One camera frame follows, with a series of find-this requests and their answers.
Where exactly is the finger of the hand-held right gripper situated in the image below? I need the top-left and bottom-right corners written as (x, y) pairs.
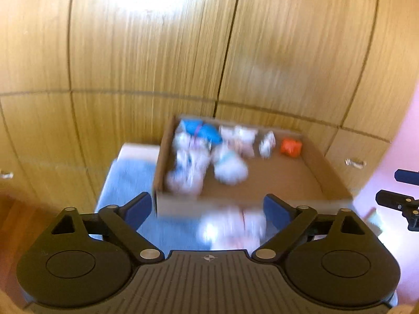
top-left (394, 169), bottom-right (419, 184)
top-left (375, 190), bottom-right (419, 231)

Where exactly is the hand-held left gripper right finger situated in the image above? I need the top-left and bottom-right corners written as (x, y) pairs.
top-left (251, 194), bottom-right (378, 264)

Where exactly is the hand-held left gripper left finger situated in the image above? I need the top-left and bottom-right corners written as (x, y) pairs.
top-left (49, 191), bottom-right (164, 264)

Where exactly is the cardboard box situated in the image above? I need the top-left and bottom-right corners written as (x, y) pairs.
top-left (153, 115), bottom-right (353, 218)

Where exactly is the plastic-wrapped white sock bundle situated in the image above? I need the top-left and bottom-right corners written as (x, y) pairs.
top-left (199, 205), bottom-right (268, 252)

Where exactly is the white terry blue-striped sock bundle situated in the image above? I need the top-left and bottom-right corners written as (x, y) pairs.
top-left (166, 149), bottom-right (211, 197)

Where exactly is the white fuzzy teal-banded sock bundle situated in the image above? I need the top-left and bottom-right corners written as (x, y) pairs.
top-left (213, 144), bottom-right (249, 185)

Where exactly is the white black-patterned sock bundle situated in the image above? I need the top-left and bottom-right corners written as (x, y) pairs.
top-left (259, 131), bottom-right (276, 158)

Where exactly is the white lilac-banded sock bundle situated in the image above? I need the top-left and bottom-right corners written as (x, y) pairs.
top-left (174, 130), bottom-right (199, 153)

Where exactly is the blue knit sock bundle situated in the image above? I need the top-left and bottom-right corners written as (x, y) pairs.
top-left (179, 119), bottom-right (224, 145)

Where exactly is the blue towel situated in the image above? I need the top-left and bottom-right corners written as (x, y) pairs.
top-left (95, 159), bottom-right (383, 252)

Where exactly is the white stool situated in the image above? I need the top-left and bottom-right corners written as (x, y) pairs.
top-left (118, 143), bottom-right (162, 163)

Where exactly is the wooden wardrobe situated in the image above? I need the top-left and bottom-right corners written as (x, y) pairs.
top-left (0, 0), bottom-right (410, 210)

